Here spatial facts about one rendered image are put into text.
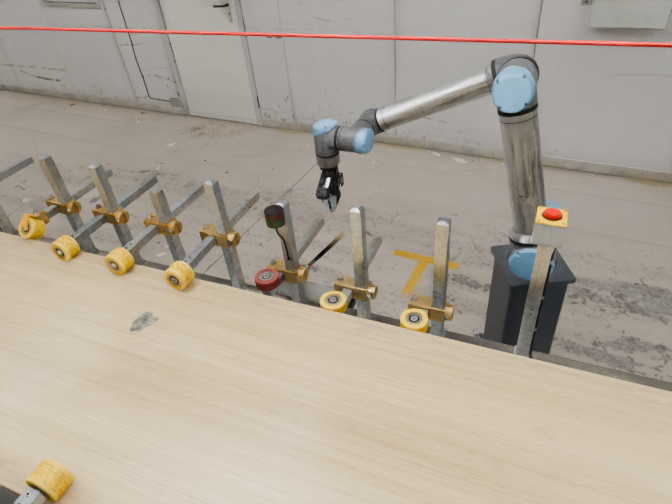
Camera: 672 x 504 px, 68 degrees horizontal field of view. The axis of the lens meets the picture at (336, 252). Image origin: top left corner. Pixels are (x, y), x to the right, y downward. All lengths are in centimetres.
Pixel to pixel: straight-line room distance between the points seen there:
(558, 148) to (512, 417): 301
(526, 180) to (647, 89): 227
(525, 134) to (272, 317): 93
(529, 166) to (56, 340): 152
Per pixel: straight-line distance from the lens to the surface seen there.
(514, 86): 156
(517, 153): 165
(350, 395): 127
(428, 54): 401
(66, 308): 179
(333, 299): 149
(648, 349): 282
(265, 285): 160
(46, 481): 129
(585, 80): 386
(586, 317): 287
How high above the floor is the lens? 193
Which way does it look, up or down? 38 degrees down
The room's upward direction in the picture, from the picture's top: 6 degrees counter-clockwise
